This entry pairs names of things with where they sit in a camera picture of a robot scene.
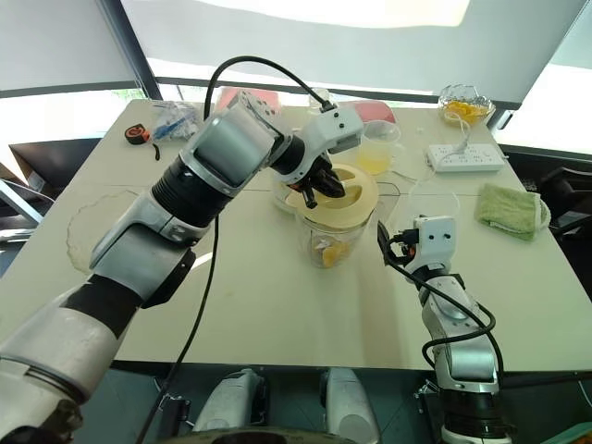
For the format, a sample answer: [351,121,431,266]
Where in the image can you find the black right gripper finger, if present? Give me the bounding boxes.
[376,220,394,267]

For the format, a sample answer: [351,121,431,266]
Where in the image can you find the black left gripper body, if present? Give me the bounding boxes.
[299,154,335,192]

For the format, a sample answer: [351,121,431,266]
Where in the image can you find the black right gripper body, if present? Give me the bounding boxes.
[389,228,420,269]

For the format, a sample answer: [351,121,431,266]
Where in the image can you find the cream blender lid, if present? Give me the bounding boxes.
[284,162,380,230]

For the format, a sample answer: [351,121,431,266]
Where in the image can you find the peeled orange segments pile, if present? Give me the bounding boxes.
[314,240,352,269]

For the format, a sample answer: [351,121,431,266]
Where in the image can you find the large wavy glass bowl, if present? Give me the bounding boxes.
[67,189,140,274]

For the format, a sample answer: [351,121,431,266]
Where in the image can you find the white blender base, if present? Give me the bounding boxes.
[270,170,302,216]

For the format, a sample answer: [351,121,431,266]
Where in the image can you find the clear blender jar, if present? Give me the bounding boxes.
[295,179,401,270]

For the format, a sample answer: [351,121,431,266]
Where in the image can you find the empty clear plastic cup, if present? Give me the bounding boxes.
[392,178,462,232]

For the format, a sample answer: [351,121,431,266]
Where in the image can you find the measuring cup with yellow juice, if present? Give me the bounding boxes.
[355,119,403,176]

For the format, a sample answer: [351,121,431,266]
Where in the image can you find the red cloth in plastic bag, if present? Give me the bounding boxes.
[344,100,398,126]

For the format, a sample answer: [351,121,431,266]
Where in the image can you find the green folded cloth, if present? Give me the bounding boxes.
[475,182,551,242]

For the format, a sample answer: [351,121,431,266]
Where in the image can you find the white power strip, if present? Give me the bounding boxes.
[427,142,506,174]

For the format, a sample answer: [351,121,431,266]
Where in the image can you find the bagged stack of cloths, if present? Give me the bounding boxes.
[215,86,283,113]

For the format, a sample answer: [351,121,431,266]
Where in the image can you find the orange pieces in small bowl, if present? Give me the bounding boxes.
[443,101,492,125]

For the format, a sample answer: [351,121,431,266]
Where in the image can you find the small wavy glass bowl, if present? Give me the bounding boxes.
[438,83,497,127]

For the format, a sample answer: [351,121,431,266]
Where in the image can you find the plastic bag of blue items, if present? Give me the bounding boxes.
[150,99,203,142]

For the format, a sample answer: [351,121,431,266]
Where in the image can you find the silver robot leg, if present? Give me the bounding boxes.
[191,367,269,434]
[321,367,380,444]

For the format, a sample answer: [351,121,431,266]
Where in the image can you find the orange black tape measure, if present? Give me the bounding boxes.
[123,123,152,145]

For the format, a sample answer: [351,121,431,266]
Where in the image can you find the green plastic bin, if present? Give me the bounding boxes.
[567,414,592,444]

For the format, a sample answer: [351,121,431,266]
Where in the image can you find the grey chair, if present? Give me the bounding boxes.
[0,178,56,241]

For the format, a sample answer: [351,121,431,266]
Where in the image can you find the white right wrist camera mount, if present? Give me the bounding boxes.
[406,215,458,283]

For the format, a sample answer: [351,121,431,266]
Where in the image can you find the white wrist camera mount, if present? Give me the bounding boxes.
[272,105,365,191]
[406,215,458,283]

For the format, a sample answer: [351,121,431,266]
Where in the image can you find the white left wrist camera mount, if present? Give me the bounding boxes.
[272,105,365,191]

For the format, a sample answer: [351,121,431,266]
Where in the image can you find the white power strip cable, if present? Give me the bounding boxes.
[392,154,438,184]

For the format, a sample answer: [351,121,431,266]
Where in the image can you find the white plug with cable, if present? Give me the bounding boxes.
[438,108,471,166]

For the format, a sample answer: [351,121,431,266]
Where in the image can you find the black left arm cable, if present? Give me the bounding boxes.
[136,55,335,444]

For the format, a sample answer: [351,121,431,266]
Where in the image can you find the black window frame post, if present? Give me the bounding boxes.
[99,0,166,101]

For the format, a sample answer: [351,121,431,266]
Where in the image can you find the black metal bracket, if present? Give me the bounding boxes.
[159,392,191,438]

